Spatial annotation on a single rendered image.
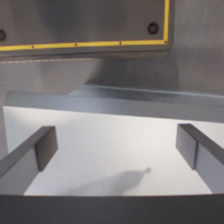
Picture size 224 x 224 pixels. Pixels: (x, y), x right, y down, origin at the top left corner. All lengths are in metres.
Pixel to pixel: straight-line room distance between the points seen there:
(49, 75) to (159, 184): 0.83
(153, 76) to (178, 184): 0.68
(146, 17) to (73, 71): 0.51
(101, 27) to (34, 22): 0.24
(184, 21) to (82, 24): 0.58
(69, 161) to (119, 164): 0.10
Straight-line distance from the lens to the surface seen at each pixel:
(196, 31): 1.05
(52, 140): 0.16
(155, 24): 0.65
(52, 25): 0.68
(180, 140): 0.17
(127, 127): 0.32
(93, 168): 0.36
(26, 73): 1.08
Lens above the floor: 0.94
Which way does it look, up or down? 74 degrees down
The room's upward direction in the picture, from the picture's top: 175 degrees counter-clockwise
